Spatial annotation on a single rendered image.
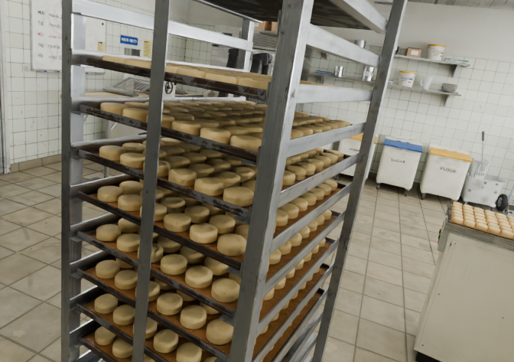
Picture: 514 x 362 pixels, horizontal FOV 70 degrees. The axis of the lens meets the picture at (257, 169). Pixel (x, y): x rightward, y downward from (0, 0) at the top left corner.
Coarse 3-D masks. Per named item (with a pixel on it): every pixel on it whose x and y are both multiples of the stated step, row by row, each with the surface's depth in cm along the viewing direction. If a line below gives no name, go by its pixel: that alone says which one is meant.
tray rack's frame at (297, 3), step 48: (288, 0) 46; (288, 48) 47; (288, 96) 48; (288, 144) 52; (144, 192) 66; (144, 240) 68; (144, 288) 70; (240, 288) 58; (144, 336) 73; (240, 336) 59
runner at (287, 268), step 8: (336, 224) 105; (320, 232) 93; (328, 232) 99; (312, 240) 88; (320, 240) 94; (304, 248) 84; (312, 248) 89; (296, 256) 80; (304, 256) 85; (288, 264) 76; (296, 264) 81; (280, 272) 73; (288, 272) 78; (272, 280) 70; (280, 280) 74; (264, 288) 67; (272, 288) 72; (264, 296) 69; (224, 320) 60; (232, 320) 61
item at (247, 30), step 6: (246, 24) 117; (252, 24) 118; (246, 30) 117; (252, 30) 119; (246, 36) 118; (252, 36) 120; (240, 54) 120; (246, 54) 119; (240, 60) 120; (246, 60) 120; (240, 66) 121; (246, 66) 121; (234, 96) 124; (240, 96) 123
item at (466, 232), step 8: (448, 224) 196; (456, 224) 194; (456, 232) 195; (464, 232) 193; (472, 232) 191; (480, 232) 189; (480, 240) 190; (488, 240) 188; (496, 240) 186; (504, 240) 185; (512, 240) 183; (512, 248) 183
